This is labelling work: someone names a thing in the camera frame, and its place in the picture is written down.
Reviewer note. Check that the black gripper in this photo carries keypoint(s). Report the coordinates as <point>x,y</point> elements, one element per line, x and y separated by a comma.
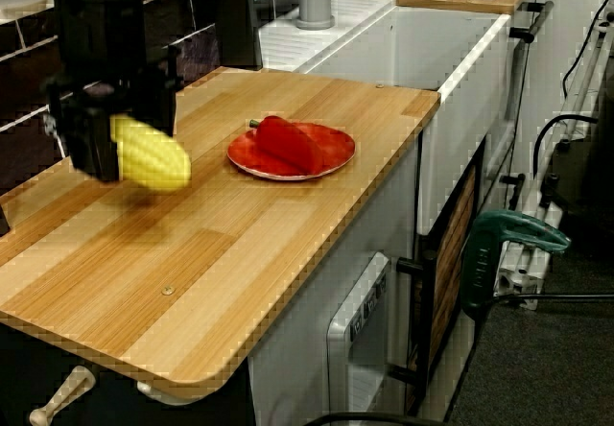
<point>96,32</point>

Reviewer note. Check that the yellow toy corn cob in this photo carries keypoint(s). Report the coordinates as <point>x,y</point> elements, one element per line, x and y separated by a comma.
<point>153,162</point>

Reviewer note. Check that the red toy pepper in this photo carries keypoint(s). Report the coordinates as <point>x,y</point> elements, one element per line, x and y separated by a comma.
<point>288,148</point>

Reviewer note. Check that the dark tile backsplash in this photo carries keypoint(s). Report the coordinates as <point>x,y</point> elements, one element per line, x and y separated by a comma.
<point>192,13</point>

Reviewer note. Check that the red round plate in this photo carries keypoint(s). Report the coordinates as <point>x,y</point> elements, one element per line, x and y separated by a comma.
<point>336,145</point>

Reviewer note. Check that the white toy kitchen cabinet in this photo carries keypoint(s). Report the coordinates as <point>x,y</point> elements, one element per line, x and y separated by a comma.
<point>297,373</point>

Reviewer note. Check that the white toy sink unit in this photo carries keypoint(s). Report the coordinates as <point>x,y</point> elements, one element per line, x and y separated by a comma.
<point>451,157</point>

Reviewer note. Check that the grey dispenser panel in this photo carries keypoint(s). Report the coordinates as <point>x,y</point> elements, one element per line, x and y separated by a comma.
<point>369,368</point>

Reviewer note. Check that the wooden slat cabinet door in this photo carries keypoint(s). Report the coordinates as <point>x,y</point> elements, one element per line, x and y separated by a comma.
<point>451,263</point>

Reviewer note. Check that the white toy oven cabinet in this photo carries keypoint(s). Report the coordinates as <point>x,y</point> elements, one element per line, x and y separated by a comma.
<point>551,85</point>

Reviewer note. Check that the dark grey upright kitchen post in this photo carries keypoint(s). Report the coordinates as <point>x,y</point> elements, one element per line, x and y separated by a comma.
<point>237,23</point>

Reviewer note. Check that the silver aluminium frame rail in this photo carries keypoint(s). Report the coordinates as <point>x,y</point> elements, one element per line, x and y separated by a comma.
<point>523,258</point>

